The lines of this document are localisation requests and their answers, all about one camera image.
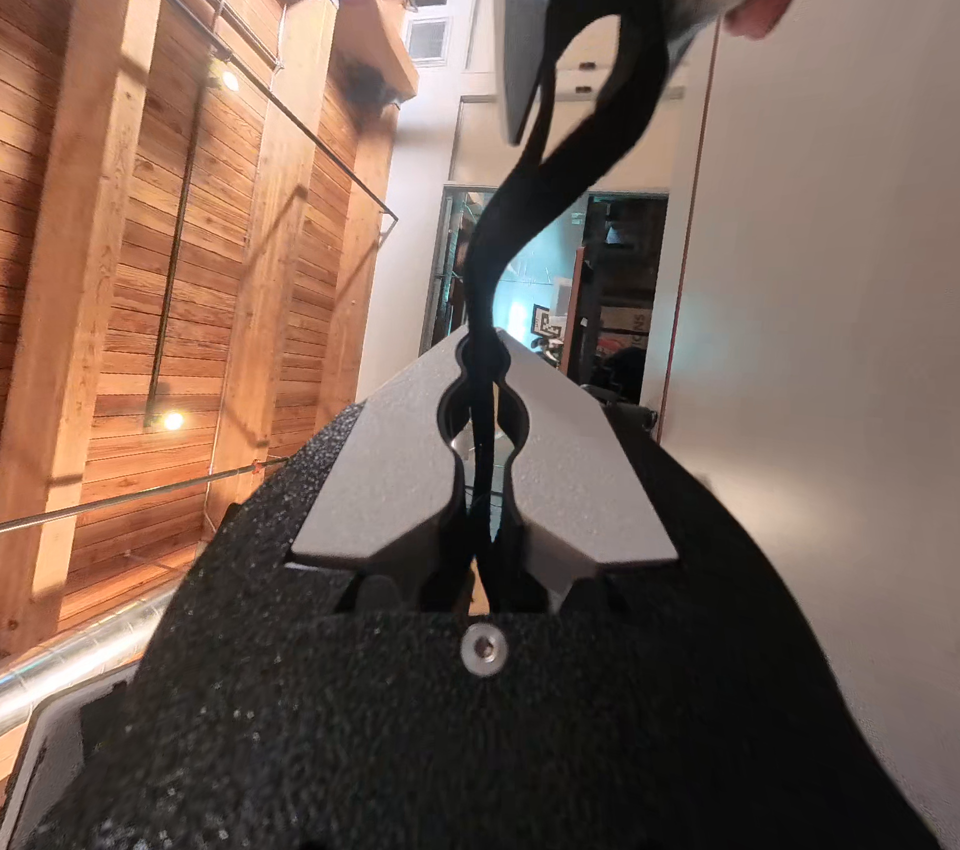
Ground silver ventilation duct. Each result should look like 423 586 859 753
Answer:
0 583 186 740

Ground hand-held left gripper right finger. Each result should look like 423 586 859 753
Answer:
495 327 680 615

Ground white wall vent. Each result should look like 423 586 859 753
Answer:
402 15 453 69

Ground framed marker sign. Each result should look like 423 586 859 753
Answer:
530 302 570 343

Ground brown-topped desk black legs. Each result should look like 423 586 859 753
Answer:
564 244 610 384

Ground beige door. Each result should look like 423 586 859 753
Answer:
462 0 625 88
448 94 686 191

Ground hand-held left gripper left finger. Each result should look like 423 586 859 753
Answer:
287 327 474 615

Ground cardboard box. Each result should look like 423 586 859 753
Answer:
598 308 655 380

